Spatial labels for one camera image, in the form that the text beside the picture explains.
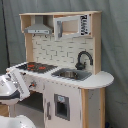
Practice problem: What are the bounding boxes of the white fridge cabinet door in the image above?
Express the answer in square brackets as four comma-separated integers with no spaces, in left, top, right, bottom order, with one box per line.
[43,82,82,128]

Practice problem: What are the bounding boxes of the grey range hood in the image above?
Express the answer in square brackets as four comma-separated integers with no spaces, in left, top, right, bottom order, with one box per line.
[24,15,53,34]

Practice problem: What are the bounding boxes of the right red stove knob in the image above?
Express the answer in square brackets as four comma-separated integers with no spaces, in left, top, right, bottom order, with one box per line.
[29,81,37,88]

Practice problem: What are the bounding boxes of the black toy faucet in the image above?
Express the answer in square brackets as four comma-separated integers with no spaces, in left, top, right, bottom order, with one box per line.
[75,51,93,70]

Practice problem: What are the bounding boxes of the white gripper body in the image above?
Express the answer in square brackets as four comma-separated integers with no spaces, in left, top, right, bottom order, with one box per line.
[7,69,30,100]

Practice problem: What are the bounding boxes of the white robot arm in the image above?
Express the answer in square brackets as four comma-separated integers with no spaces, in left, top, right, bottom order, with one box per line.
[0,69,33,128]

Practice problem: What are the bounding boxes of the grey toy sink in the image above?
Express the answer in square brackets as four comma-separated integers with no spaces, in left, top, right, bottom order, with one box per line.
[52,68,92,81]

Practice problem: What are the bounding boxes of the black toy stovetop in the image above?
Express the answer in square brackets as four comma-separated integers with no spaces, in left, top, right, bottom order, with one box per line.
[18,62,55,73]

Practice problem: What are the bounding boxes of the white microwave door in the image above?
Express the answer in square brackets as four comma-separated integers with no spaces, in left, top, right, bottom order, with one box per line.
[54,14,91,40]

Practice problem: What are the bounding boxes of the wooden toy kitchen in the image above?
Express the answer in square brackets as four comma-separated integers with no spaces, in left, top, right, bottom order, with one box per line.
[5,10,115,128]

